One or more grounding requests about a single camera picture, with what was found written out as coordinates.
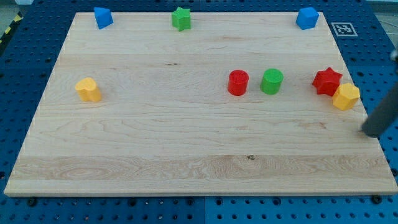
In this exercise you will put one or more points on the yellow black hazard tape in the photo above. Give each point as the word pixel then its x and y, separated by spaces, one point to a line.
pixel 10 30

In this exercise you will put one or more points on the green star block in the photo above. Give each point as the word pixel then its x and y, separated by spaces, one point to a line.
pixel 181 19

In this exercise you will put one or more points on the red star block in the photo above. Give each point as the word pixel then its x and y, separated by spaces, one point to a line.
pixel 327 81

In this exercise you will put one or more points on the yellow hexagon block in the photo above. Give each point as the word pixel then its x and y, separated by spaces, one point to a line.
pixel 346 96

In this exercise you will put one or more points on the blue cube block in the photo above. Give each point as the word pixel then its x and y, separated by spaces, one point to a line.
pixel 307 18

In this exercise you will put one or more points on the yellow heart block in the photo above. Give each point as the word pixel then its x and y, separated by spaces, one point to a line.
pixel 88 90

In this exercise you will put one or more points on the blue triangular prism block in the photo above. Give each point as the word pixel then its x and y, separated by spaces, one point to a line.
pixel 103 17

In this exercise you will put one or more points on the green cylinder block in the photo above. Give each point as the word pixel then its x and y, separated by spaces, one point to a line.
pixel 271 81

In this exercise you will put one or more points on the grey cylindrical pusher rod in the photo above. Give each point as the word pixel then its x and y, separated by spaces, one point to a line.
pixel 382 116

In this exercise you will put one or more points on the wooden board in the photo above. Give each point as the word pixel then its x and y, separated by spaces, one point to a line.
pixel 166 124

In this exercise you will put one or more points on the white fiducial marker tag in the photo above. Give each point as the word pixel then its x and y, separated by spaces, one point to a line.
pixel 344 29

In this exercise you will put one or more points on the red cylinder block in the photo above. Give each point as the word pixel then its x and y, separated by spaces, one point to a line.
pixel 238 82

